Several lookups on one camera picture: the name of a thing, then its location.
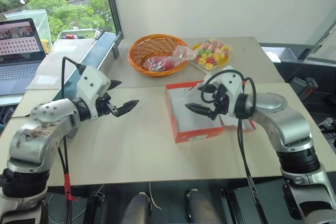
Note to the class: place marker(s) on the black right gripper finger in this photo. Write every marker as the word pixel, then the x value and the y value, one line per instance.
pixel 202 88
pixel 199 109

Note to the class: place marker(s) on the clear container with green rim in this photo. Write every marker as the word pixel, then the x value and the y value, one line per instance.
pixel 78 35

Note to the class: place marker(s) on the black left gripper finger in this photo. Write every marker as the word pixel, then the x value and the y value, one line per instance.
pixel 127 107
pixel 114 84

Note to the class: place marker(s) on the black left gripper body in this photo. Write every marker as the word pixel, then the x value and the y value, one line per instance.
pixel 103 106

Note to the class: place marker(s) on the dark green conveyor belt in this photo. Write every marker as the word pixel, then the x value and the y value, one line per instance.
pixel 97 51

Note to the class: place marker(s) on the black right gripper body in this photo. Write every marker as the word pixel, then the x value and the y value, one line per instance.
pixel 220 100

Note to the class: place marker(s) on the white paper sheet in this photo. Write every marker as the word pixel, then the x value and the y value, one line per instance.
pixel 272 56

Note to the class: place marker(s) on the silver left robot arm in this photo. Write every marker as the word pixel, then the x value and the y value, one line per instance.
pixel 39 134

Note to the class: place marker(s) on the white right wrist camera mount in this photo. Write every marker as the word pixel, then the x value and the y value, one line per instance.
pixel 231 87

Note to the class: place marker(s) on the red cardboard box tray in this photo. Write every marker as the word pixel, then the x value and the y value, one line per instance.
pixel 195 132

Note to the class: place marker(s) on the brown cardboard sheet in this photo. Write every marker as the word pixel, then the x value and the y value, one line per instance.
pixel 50 64

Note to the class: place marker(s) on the yellow object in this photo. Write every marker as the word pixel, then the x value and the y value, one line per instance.
pixel 45 46

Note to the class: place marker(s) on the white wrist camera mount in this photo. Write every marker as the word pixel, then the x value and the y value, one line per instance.
pixel 92 82
pixel 231 87

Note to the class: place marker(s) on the orange wicker basket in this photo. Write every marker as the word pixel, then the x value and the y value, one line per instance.
pixel 139 51

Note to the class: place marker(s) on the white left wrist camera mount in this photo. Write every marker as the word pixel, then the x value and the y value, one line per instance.
pixel 92 82

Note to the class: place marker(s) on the bag of colourful candies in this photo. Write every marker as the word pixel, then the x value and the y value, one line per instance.
pixel 210 53

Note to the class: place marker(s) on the yellow plate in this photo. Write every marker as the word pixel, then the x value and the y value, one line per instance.
pixel 223 60

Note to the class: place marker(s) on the dark window frame post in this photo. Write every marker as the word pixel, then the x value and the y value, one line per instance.
pixel 113 3

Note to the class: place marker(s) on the grey metal bar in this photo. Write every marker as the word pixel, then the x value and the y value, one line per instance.
pixel 324 36

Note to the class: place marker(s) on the dark rounded shape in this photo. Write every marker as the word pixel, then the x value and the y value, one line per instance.
pixel 199 207
pixel 137 208

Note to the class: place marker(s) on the plastic bag of red items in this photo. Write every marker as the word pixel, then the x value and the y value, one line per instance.
pixel 160 64

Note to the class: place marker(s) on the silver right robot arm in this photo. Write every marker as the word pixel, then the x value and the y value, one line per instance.
pixel 288 127

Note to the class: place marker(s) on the white label sticker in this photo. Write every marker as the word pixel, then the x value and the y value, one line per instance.
pixel 46 79

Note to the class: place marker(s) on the grey laptop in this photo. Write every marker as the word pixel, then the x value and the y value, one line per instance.
pixel 18 72

